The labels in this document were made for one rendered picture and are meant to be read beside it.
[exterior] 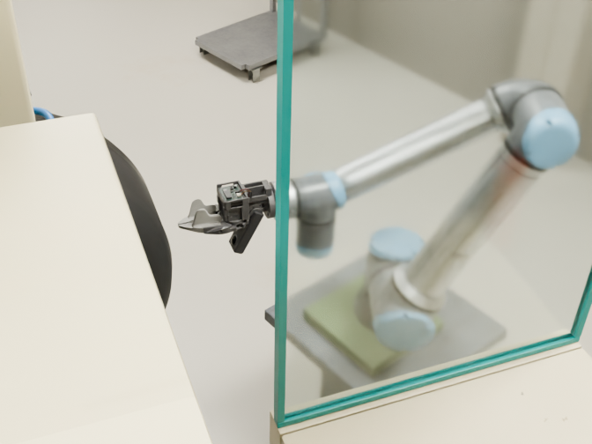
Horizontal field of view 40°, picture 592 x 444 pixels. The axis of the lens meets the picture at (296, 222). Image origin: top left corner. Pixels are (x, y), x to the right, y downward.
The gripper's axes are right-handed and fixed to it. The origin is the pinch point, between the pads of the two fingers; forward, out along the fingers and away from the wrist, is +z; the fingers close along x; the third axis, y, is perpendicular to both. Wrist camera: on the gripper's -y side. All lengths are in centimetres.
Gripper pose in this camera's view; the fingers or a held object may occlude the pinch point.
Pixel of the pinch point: (183, 226)
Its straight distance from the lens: 181.7
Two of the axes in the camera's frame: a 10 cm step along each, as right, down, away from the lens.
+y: 0.3, -7.9, -6.2
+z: -9.4, 2.0, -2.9
